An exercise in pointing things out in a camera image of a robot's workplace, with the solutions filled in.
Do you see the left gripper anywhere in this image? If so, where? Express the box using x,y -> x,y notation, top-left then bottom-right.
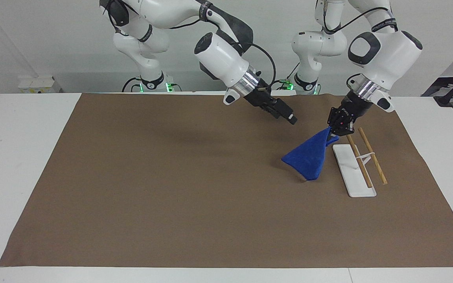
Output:
327,91 -> 374,144

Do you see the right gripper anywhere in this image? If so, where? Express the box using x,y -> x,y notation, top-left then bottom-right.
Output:
245,80 -> 279,114

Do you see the blue towel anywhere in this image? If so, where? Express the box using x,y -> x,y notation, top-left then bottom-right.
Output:
281,127 -> 340,181

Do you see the white rack with wooden rods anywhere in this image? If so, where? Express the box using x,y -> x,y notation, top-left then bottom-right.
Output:
333,127 -> 389,198

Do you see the white cardboard box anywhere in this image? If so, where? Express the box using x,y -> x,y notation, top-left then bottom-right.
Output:
18,75 -> 62,94

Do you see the black cable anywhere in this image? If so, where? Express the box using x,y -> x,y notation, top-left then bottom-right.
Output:
122,77 -> 142,93
322,6 -> 390,34
287,62 -> 301,81
246,42 -> 277,92

